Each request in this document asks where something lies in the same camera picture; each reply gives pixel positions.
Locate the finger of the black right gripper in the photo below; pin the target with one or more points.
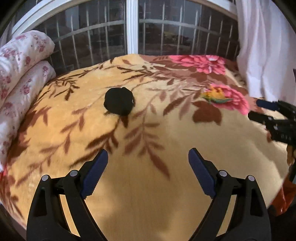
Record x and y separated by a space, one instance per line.
260 118
274 105

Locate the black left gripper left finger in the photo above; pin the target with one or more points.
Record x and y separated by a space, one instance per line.
47 221

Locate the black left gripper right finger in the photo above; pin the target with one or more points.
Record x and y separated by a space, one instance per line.
249 219

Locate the white curtain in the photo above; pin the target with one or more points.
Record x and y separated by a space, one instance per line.
266 59

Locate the floral yellow bed blanket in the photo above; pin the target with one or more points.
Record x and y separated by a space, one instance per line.
148 190

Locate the black round cloth lump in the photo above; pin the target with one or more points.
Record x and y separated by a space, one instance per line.
119 101

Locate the folded white floral quilt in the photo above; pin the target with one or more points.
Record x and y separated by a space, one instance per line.
24 72

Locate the white window frame with bars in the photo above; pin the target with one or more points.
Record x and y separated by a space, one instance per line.
90 32

